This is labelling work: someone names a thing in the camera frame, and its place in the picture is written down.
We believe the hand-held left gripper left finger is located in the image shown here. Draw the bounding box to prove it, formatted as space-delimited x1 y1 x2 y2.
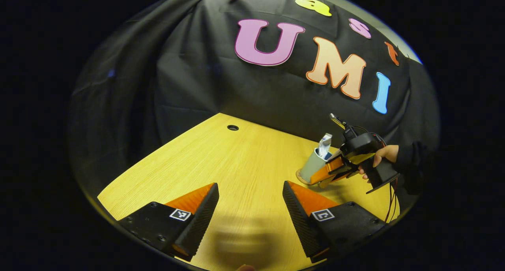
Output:
118 182 220 262

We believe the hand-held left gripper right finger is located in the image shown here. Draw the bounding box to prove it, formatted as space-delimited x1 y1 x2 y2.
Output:
282 180 388 264

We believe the pale green cup wooden handle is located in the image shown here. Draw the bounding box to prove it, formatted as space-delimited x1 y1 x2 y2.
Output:
300 147 334 189

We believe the round brown coaster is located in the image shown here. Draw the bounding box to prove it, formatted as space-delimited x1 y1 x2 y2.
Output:
296 169 328 187

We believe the white toothpaste tube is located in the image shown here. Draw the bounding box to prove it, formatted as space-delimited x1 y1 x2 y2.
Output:
318 133 333 160

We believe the wooden desktop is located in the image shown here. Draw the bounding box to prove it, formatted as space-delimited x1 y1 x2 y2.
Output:
97 112 400 271

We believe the black backdrop cloth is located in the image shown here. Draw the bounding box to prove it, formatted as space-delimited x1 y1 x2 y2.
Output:
67 0 440 220

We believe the red black gripper cable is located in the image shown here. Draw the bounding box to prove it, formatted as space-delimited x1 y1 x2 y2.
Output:
384 180 400 223

